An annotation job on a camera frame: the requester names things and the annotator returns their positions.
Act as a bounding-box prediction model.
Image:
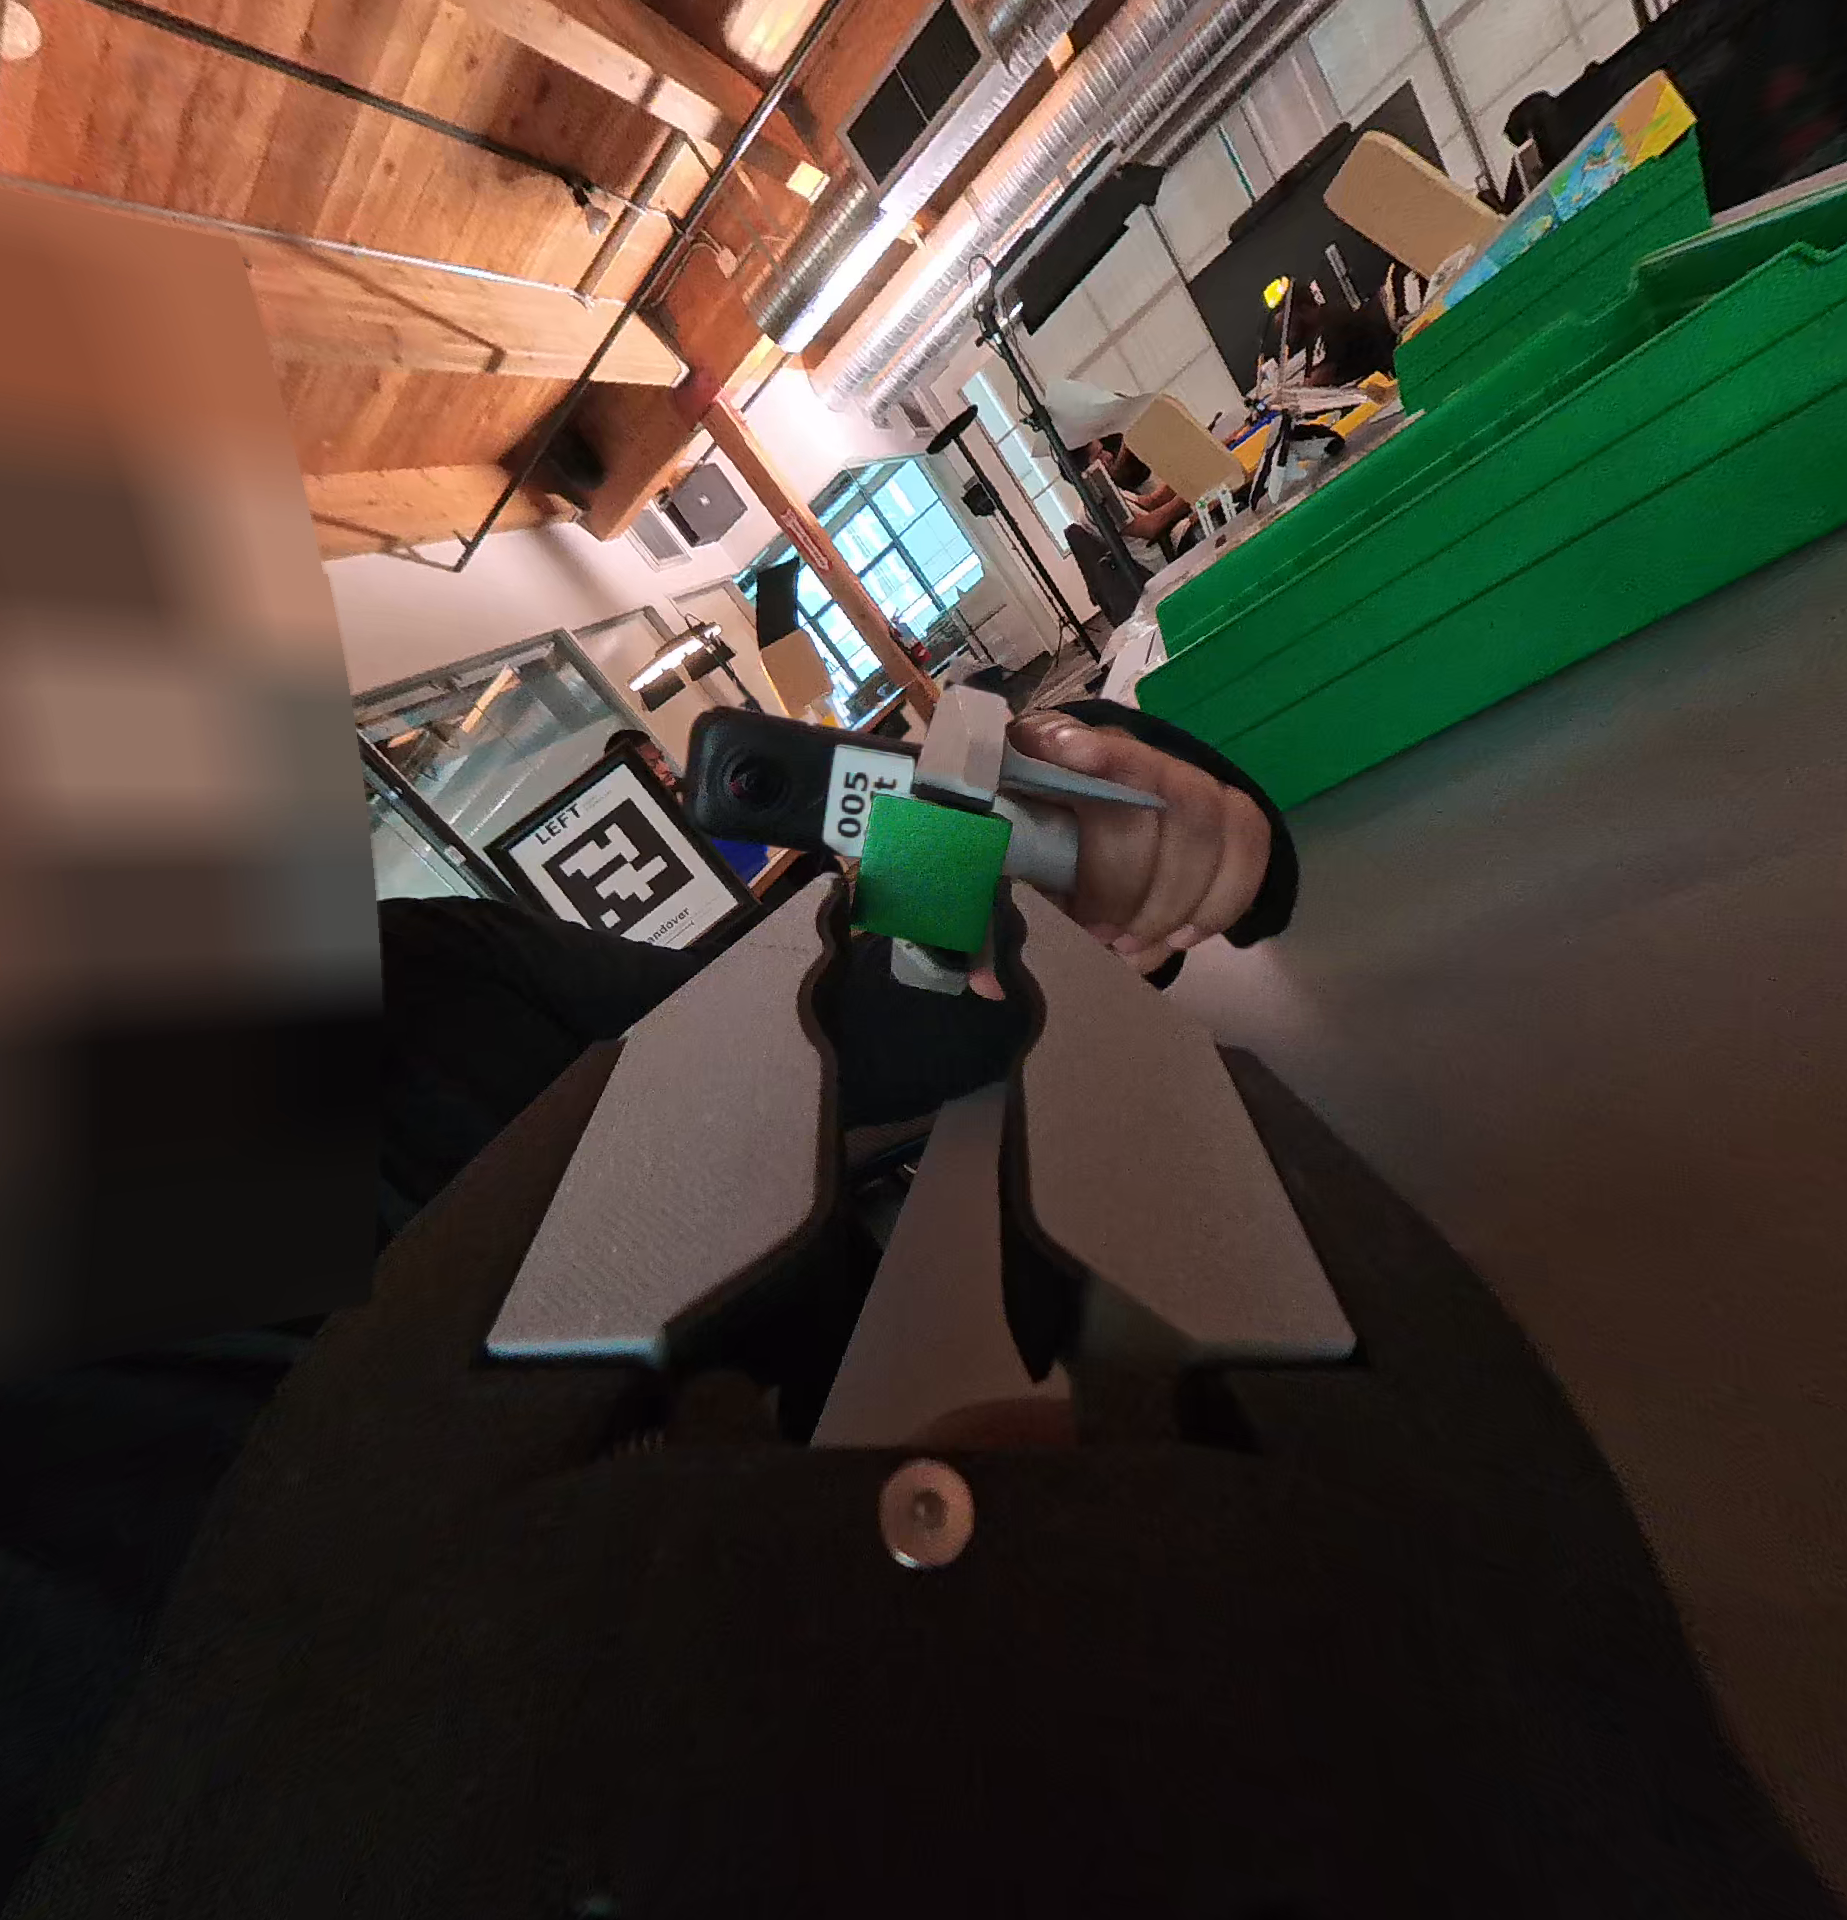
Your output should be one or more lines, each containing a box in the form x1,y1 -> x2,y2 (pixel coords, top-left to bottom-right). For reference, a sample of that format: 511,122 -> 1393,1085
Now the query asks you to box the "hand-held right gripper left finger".
483,873 -> 844,1368

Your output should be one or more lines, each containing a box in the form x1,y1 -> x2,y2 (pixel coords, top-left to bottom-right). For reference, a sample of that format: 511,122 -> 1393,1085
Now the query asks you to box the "ceiling air vent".
840,0 -> 1003,193

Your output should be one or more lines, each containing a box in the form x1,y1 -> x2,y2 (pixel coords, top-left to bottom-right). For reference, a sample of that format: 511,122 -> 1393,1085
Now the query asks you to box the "person's left hand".
968,705 -> 1270,999

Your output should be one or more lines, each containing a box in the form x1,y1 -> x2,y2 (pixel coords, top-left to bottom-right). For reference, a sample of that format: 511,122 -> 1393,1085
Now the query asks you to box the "black wall speaker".
664,461 -> 749,548

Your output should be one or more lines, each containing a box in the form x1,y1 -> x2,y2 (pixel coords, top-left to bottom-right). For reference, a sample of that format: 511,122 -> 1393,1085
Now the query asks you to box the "colourful box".
1440,72 -> 1700,301

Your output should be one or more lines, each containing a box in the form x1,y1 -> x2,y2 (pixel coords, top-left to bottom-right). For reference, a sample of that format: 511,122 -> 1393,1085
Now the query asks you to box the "black light stand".
939,254 -> 1106,665

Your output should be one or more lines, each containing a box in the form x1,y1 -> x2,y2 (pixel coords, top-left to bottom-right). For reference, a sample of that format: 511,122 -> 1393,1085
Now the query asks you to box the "beige board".
1323,132 -> 1512,275
1125,391 -> 1249,507

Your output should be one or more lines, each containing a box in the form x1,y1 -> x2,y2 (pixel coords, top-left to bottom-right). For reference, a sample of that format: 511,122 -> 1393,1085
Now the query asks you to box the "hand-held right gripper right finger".
998,884 -> 1360,1380

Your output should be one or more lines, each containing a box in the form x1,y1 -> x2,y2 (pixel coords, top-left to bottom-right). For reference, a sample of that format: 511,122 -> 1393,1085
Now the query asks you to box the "silver ventilation duct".
744,0 -> 1165,354
818,0 -> 1322,414

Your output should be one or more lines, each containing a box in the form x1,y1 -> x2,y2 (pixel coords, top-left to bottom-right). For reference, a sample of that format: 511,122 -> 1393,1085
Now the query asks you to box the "person's left forearm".
836,702 -> 1302,1137

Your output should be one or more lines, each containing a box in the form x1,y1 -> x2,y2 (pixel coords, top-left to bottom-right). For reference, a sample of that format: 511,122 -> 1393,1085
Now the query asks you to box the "green block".
848,794 -> 1010,962

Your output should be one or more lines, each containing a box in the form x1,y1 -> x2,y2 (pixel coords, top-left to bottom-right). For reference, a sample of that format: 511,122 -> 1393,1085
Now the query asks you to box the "black studio light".
998,163 -> 1167,333

